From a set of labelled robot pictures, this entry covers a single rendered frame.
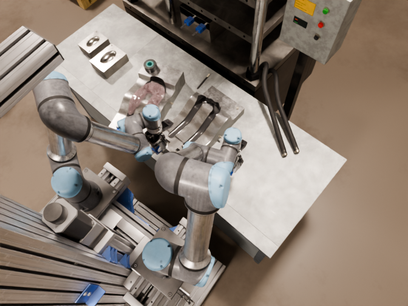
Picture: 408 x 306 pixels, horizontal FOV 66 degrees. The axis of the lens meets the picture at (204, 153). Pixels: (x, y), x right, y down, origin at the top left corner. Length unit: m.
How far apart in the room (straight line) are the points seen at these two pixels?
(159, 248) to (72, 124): 0.53
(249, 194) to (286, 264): 0.90
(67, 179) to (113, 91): 0.91
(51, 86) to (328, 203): 2.14
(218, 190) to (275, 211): 0.88
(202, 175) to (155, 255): 0.44
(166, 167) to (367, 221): 2.05
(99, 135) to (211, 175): 0.47
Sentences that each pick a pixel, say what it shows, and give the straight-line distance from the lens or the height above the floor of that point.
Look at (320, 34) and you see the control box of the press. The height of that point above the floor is 1.24.
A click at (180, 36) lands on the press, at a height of 0.78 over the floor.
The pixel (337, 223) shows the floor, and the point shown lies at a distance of 2.66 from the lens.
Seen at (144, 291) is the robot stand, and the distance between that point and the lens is 1.54.
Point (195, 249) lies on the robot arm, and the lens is 1.10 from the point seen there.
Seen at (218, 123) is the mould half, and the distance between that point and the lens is 1.77.
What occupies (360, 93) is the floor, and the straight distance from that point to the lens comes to 3.25.
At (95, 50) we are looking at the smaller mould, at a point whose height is 0.85.
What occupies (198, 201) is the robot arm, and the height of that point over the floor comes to 1.58.
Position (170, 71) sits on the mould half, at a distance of 2.03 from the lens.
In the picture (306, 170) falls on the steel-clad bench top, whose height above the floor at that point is 0.80.
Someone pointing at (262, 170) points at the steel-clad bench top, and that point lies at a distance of 1.79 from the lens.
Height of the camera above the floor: 2.45
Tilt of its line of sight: 65 degrees down
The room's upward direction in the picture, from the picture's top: 8 degrees counter-clockwise
